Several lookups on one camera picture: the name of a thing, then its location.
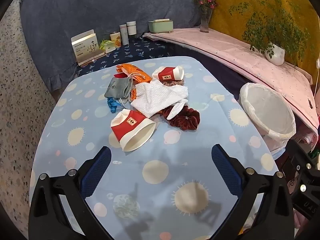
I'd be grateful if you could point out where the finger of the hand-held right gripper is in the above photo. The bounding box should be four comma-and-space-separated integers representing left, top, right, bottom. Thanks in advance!
286, 139, 320, 198

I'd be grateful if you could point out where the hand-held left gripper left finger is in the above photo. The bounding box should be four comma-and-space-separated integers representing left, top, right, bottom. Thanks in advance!
28, 146, 112, 240

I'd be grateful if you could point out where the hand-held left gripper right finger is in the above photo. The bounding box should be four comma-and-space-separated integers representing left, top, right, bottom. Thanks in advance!
211, 144, 293, 240

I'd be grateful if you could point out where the red and white paper cup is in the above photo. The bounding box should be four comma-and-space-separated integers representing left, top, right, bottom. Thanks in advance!
152, 65, 185, 82
109, 109, 156, 152

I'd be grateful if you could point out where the bin with white liner bag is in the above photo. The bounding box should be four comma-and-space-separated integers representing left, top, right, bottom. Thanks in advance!
237, 82, 297, 160

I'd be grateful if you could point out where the orange snack packet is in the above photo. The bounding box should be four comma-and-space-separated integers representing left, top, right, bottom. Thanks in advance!
128, 88, 141, 103
116, 64, 153, 84

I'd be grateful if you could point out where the grey fabric pouch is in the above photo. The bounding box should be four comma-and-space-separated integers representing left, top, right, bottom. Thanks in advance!
104, 77, 133, 98

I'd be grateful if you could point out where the white paper towel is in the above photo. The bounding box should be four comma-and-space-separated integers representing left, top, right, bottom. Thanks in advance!
130, 78, 188, 118

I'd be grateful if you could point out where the dark red velvet scrunchie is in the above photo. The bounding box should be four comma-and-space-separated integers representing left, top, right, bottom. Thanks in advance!
160, 106, 201, 132

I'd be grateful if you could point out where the light blue planet tablecloth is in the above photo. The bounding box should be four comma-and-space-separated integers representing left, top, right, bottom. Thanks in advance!
29, 56, 280, 240

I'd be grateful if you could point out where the brown patterned scrunchie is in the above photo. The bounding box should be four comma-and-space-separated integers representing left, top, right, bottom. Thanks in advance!
160, 78, 185, 87

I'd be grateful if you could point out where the dark purple cloth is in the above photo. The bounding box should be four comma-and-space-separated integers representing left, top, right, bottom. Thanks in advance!
172, 44, 250, 98

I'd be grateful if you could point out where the pink embroidered cloth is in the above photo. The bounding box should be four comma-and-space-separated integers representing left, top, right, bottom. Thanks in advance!
142, 27, 320, 130

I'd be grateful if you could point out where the green plant in white pot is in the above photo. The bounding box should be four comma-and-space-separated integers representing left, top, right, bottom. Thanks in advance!
229, 0, 312, 67

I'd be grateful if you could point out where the white printed box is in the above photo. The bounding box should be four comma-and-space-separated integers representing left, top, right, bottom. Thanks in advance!
71, 29, 105, 67

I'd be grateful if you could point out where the small green box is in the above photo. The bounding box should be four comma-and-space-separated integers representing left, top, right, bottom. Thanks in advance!
99, 39, 116, 53

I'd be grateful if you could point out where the dark blue floral cloth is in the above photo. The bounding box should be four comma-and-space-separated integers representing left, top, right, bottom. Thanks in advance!
76, 37, 175, 74

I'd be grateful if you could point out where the yellow floral tin can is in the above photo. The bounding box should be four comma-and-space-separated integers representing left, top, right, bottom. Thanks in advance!
110, 31, 122, 48

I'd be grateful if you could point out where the white tall bottle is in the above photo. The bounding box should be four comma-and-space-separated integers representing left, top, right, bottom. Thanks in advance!
119, 24, 129, 46

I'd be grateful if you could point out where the white wide jar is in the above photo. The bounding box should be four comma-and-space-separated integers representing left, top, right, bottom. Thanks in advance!
126, 21, 137, 35

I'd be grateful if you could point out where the glass vase with pink flowers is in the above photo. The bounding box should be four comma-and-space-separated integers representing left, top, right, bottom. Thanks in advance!
192, 0, 218, 33

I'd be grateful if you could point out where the pale green tissue box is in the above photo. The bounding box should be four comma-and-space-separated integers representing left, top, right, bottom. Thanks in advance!
148, 19, 174, 34

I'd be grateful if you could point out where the blue-grey draped blanket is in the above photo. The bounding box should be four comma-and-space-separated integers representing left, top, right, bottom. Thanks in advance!
19, 0, 215, 93

